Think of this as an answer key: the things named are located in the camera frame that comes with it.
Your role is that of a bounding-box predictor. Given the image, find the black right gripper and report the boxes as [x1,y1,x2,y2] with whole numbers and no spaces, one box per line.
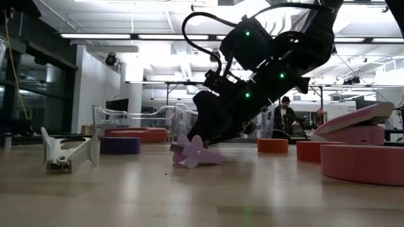
[187,59,312,146]

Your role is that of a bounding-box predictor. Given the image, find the red tape roll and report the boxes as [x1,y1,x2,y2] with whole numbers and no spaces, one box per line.
[295,141,348,163]

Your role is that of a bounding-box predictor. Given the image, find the red stapler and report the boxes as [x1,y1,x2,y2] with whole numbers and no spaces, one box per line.
[104,127,168,144]

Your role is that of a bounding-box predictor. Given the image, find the purple tape roll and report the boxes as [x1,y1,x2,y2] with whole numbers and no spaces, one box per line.
[100,136,142,155]

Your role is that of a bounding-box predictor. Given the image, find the pink stapler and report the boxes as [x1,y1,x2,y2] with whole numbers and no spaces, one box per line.
[311,101,395,146]

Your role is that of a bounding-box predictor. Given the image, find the pink tape roll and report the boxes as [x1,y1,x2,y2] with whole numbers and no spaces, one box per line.
[320,144,404,187]

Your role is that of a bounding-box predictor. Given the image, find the pale grey-green staple remover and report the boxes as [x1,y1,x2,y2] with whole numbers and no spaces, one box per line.
[40,126,101,175]

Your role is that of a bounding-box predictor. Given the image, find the person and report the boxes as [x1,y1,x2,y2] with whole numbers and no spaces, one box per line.
[273,96,297,136]

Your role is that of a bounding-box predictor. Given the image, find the black computer monitor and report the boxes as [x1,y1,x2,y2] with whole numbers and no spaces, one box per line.
[105,98,129,113]
[355,99,379,110]

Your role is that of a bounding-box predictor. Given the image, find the long ceiling light bar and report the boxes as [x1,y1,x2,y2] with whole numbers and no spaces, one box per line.
[59,33,404,44]

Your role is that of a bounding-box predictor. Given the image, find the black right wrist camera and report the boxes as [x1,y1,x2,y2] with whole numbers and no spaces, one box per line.
[220,15,273,71]

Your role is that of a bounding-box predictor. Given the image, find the yellow cable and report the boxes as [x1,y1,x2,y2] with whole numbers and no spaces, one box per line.
[4,17,30,121]

